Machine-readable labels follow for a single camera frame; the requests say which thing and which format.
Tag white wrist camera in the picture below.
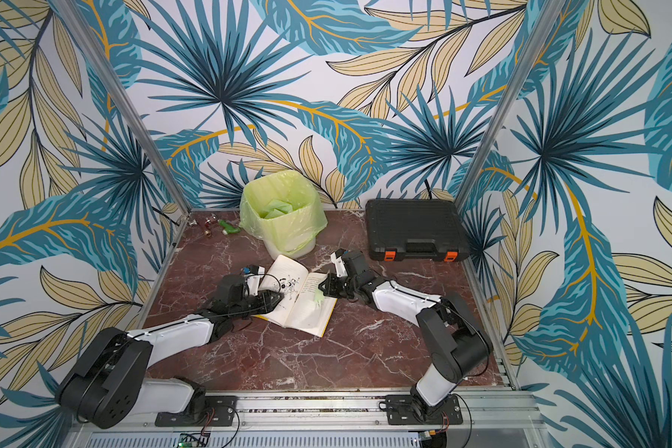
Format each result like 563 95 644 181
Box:
243 265 266 296
330 250 348 278

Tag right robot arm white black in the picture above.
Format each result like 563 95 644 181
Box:
318 249 493 425

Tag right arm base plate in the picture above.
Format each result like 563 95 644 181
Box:
379 394 463 427

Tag aluminium corner post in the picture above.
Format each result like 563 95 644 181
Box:
53 0 192 216
455 1 565 210

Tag yellow paperback book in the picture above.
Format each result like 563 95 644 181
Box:
259 256 337 337

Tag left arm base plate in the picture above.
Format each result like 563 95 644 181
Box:
155 395 238 427

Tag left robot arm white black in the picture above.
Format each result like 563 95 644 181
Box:
55 274 285 429

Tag discarded green notes in bin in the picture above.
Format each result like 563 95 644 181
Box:
259 199 295 220

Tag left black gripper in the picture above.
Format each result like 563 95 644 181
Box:
230 288 286 321

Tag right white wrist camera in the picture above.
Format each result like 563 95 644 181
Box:
330 250 348 278

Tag left aluminium corner post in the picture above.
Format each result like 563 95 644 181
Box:
53 0 192 216

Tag green toy piece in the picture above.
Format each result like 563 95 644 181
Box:
218 220 241 235

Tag right aluminium corner post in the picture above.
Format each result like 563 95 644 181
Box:
455 1 565 210

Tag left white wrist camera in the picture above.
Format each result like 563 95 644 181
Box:
243 265 266 296

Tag green sticky note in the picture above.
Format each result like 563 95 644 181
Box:
313 289 325 307

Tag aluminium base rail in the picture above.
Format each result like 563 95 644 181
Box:
64 388 552 447

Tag white trash bin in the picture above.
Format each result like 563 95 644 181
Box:
264 238 315 259

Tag green plastic bin liner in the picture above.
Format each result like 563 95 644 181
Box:
239 171 328 259

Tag black plastic tool case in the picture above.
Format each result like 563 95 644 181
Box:
365 199 470 262

